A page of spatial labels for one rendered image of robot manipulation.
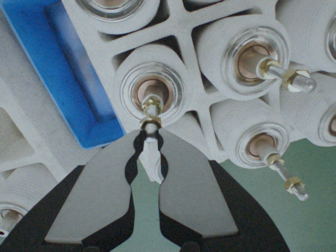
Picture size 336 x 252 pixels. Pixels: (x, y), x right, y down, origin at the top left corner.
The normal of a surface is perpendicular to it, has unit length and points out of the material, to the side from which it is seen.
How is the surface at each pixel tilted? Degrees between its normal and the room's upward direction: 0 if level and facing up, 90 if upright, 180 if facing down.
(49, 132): 90
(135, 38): 0
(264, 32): 4
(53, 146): 90
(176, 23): 0
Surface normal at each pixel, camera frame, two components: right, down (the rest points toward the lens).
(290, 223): 0.05, 0.48
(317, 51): -0.55, 0.67
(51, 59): 0.97, -0.23
